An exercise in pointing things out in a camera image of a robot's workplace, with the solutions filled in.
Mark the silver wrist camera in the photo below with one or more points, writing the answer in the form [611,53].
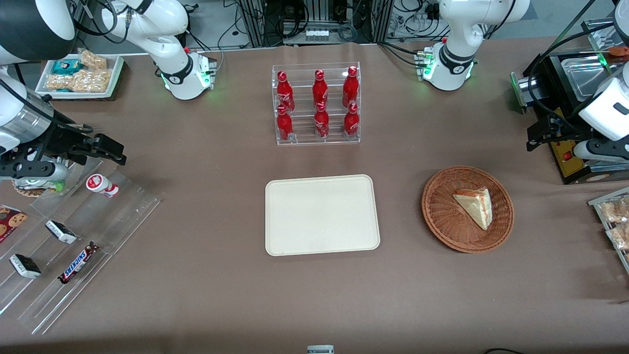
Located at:
[599,150]
[39,171]

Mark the white label tag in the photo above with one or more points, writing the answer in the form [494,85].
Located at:
[320,349]

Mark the white power strip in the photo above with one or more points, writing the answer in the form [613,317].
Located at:
[317,35]

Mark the cream plastic tray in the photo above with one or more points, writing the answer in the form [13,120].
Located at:
[322,216]

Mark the rice cracker bag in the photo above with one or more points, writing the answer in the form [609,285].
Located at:
[93,60]
[88,81]

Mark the clear acrylic bottle rack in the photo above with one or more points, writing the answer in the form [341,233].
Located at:
[302,132]

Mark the triangle sandwich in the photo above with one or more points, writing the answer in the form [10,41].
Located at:
[475,208]

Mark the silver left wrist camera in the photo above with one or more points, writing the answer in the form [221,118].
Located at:
[599,150]

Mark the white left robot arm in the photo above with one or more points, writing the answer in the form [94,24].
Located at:
[454,39]

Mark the brown wicker basket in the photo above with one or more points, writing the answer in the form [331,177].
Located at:
[441,211]

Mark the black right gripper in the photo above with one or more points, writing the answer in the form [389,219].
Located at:
[63,139]

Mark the green white drink bottle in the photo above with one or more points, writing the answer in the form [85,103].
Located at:
[46,186]

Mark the aluminium frame rack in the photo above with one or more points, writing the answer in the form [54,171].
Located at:
[255,22]

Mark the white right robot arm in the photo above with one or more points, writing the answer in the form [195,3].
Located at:
[172,54]

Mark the small white red yogurt bottle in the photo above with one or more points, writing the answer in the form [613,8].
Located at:
[100,185]

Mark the teal snack pack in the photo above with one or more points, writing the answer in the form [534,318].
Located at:
[65,67]

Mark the clear pastry bag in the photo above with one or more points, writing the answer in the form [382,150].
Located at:
[616,210]
[620,237]

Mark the white snack tray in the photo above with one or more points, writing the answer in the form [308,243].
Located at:
[114,73]

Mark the chocolate chip cookie pack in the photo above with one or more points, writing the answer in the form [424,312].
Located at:
[11,223]

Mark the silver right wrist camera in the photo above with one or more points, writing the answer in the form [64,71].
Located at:
[39,171]

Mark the grey snack tray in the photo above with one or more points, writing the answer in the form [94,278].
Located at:
[597,209]

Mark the black white snack pack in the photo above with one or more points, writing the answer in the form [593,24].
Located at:
[61,232]
[24,266]

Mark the snickers chocolate bar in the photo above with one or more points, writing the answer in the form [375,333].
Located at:
[77,263]

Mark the red cola bottle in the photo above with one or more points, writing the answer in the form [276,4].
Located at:
[351,123]
[320,89]
[284,127]
[350,87]
[321,124]
[283,91]

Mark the metal tray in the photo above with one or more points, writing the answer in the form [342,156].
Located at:
[597,32]

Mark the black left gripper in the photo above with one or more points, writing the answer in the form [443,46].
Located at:
[561,129]

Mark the clear acrylic stepped shelf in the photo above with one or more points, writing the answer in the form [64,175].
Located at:
[113,221]

